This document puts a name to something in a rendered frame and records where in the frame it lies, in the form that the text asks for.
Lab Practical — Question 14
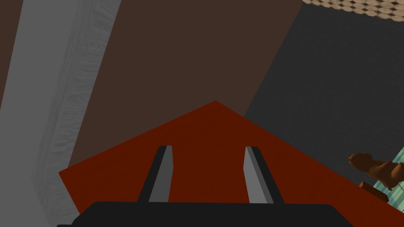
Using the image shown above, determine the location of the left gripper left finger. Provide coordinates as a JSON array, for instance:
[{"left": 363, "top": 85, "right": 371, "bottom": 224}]
[{"left": 137, "top": 145, "right": 174, "bottom": 203}]

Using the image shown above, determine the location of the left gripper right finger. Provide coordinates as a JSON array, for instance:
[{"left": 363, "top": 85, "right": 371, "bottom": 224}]
[{"left": 243, "top": 146, "right": 285, "bottom": 204}]

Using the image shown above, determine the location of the red table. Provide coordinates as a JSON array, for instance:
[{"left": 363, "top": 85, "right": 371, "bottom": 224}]
[{"left": 58, "top": 100, "right": 404, "bottom": 227}]

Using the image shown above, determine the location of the brown animal figurine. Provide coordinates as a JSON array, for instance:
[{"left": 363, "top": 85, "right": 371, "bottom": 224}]
[{"left": 348, "top": 153, "right": 404, "bottom": 191}]

